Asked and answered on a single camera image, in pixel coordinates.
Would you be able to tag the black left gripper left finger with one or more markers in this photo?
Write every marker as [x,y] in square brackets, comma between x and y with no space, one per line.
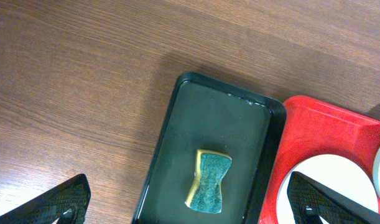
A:
[65,203]

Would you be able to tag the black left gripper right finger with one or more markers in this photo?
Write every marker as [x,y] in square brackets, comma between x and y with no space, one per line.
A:
[313,202]

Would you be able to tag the white plate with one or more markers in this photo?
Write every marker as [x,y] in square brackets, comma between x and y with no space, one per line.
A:
[338,173]

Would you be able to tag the yellow green sponge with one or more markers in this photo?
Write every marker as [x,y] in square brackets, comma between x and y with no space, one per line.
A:
[205,193]

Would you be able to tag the red plastic tray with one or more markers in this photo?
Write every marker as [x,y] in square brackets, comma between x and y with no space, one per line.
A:
[314,128]

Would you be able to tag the black plastic tray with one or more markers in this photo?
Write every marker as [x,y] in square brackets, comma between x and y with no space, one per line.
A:
[205,113]

